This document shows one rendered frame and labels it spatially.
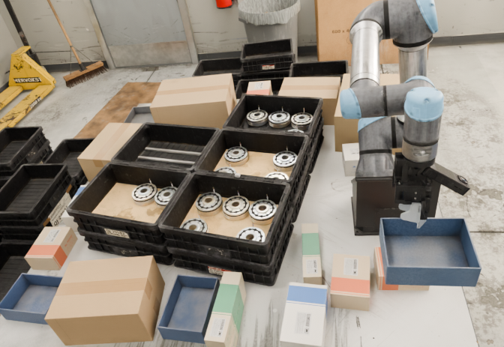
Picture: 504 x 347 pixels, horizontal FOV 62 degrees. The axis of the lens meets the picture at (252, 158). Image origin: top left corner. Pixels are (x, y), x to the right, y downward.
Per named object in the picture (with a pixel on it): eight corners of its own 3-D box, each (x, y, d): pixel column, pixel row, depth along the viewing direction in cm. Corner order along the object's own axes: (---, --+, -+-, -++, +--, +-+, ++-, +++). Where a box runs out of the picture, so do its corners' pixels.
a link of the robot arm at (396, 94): (385, 76, 105) (385, 94, 96) (435, 71, 101) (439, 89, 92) (388, 106, 109) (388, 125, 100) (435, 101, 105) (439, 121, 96)
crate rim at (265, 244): (292, 187, 154) (291, 182, 153) (268, 251, 133) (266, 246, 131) (193, 175, 168) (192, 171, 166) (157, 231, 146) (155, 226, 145)
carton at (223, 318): (226, 282, 143) (223, 270, 140) (244, 283, 142) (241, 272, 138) (208, 350, 125) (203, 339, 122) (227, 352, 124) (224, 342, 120)
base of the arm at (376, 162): (399, 177, 158) (397, 151, 159) (397, 176, 144) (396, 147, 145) (358, 179, 164) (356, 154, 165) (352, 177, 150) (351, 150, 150)
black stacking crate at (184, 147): (225, 149, 195) (220, 129, 188) (199, 192, 174) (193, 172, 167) (151, 142, 208) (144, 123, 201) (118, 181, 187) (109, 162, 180)
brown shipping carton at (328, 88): (340, 103, 233) (340, 76, 224) (337, 125, 217) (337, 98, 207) (286, 102, 241) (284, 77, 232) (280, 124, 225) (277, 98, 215)
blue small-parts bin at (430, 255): (460, 235, 108) (464, 217, 104) (476, 287, 97) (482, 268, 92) (379, 235, 112) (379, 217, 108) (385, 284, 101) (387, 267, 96)
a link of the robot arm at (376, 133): (360, 153, 162) (358, 118, 164) (397, 151, 158) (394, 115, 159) (356, 150, 151) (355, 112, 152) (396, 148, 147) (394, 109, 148)
